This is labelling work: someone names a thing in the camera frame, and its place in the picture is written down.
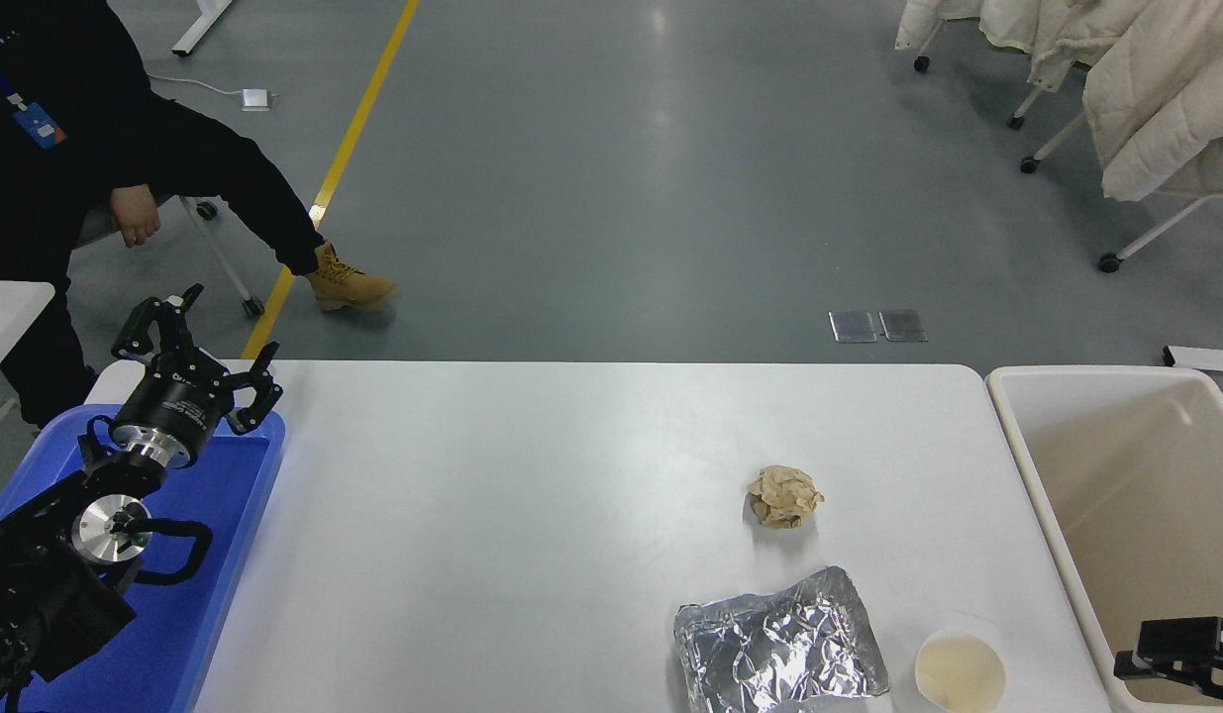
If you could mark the white paper cup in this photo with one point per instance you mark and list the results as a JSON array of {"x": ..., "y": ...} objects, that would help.
[{"x": 960, "y": 673}]

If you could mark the person with blue badge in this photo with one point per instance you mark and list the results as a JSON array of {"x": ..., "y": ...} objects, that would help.
[{"x": 37, "y": 198}]

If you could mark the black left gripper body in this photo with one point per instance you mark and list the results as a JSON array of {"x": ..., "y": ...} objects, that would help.
[{"x": 175, "y": 408}]

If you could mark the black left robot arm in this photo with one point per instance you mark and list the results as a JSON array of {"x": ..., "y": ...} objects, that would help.
[{"x": 37, "y": 594}]

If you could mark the large pale plastic bin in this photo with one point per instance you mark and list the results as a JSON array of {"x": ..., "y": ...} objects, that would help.
[{"x": 1116, "y": 475}]

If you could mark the silver foil tray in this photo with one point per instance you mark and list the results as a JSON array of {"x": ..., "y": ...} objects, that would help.
[{"x": 779, "y": 644}]

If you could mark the small white side table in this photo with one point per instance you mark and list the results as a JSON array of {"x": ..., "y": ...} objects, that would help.
[{"x": 7, "y": 317}]

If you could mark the white power adapter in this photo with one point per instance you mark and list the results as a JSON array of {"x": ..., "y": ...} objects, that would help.
[{"x": 255, "y": 98}]

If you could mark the white floor bar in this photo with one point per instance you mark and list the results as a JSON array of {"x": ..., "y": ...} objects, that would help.
[{"x": 1205, "y": 358}]

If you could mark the blue plastic tray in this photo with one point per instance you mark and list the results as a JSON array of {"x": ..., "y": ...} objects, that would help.
[{"x": 215, "y": 515}]

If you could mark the white desk leg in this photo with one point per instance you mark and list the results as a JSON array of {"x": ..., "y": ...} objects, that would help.
[{"x": 200, "y": 25}]

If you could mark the large cream padded jacket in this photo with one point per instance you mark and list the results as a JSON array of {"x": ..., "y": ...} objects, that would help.
[{"x": 1166, "y": 109}]

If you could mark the silver floor plate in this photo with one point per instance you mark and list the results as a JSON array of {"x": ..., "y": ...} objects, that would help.
[
  {"x": 853, "y": 327},
  {"x": 902, "y": 325}
]

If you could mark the blue-badge person's left hand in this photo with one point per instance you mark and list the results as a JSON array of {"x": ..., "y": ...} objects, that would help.
[{"x": 136, "y": 213}]

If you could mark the tan paper ball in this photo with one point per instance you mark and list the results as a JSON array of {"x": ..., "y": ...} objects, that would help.
[{"x": 784, "y": 495}]

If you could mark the white chair frame with castors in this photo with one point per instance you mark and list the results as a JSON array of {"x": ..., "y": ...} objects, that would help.
[
  {"x": 922, "y": 63},
  {"x": 1109, "y": 262},
  {"x": 1029, "y": 164}
]

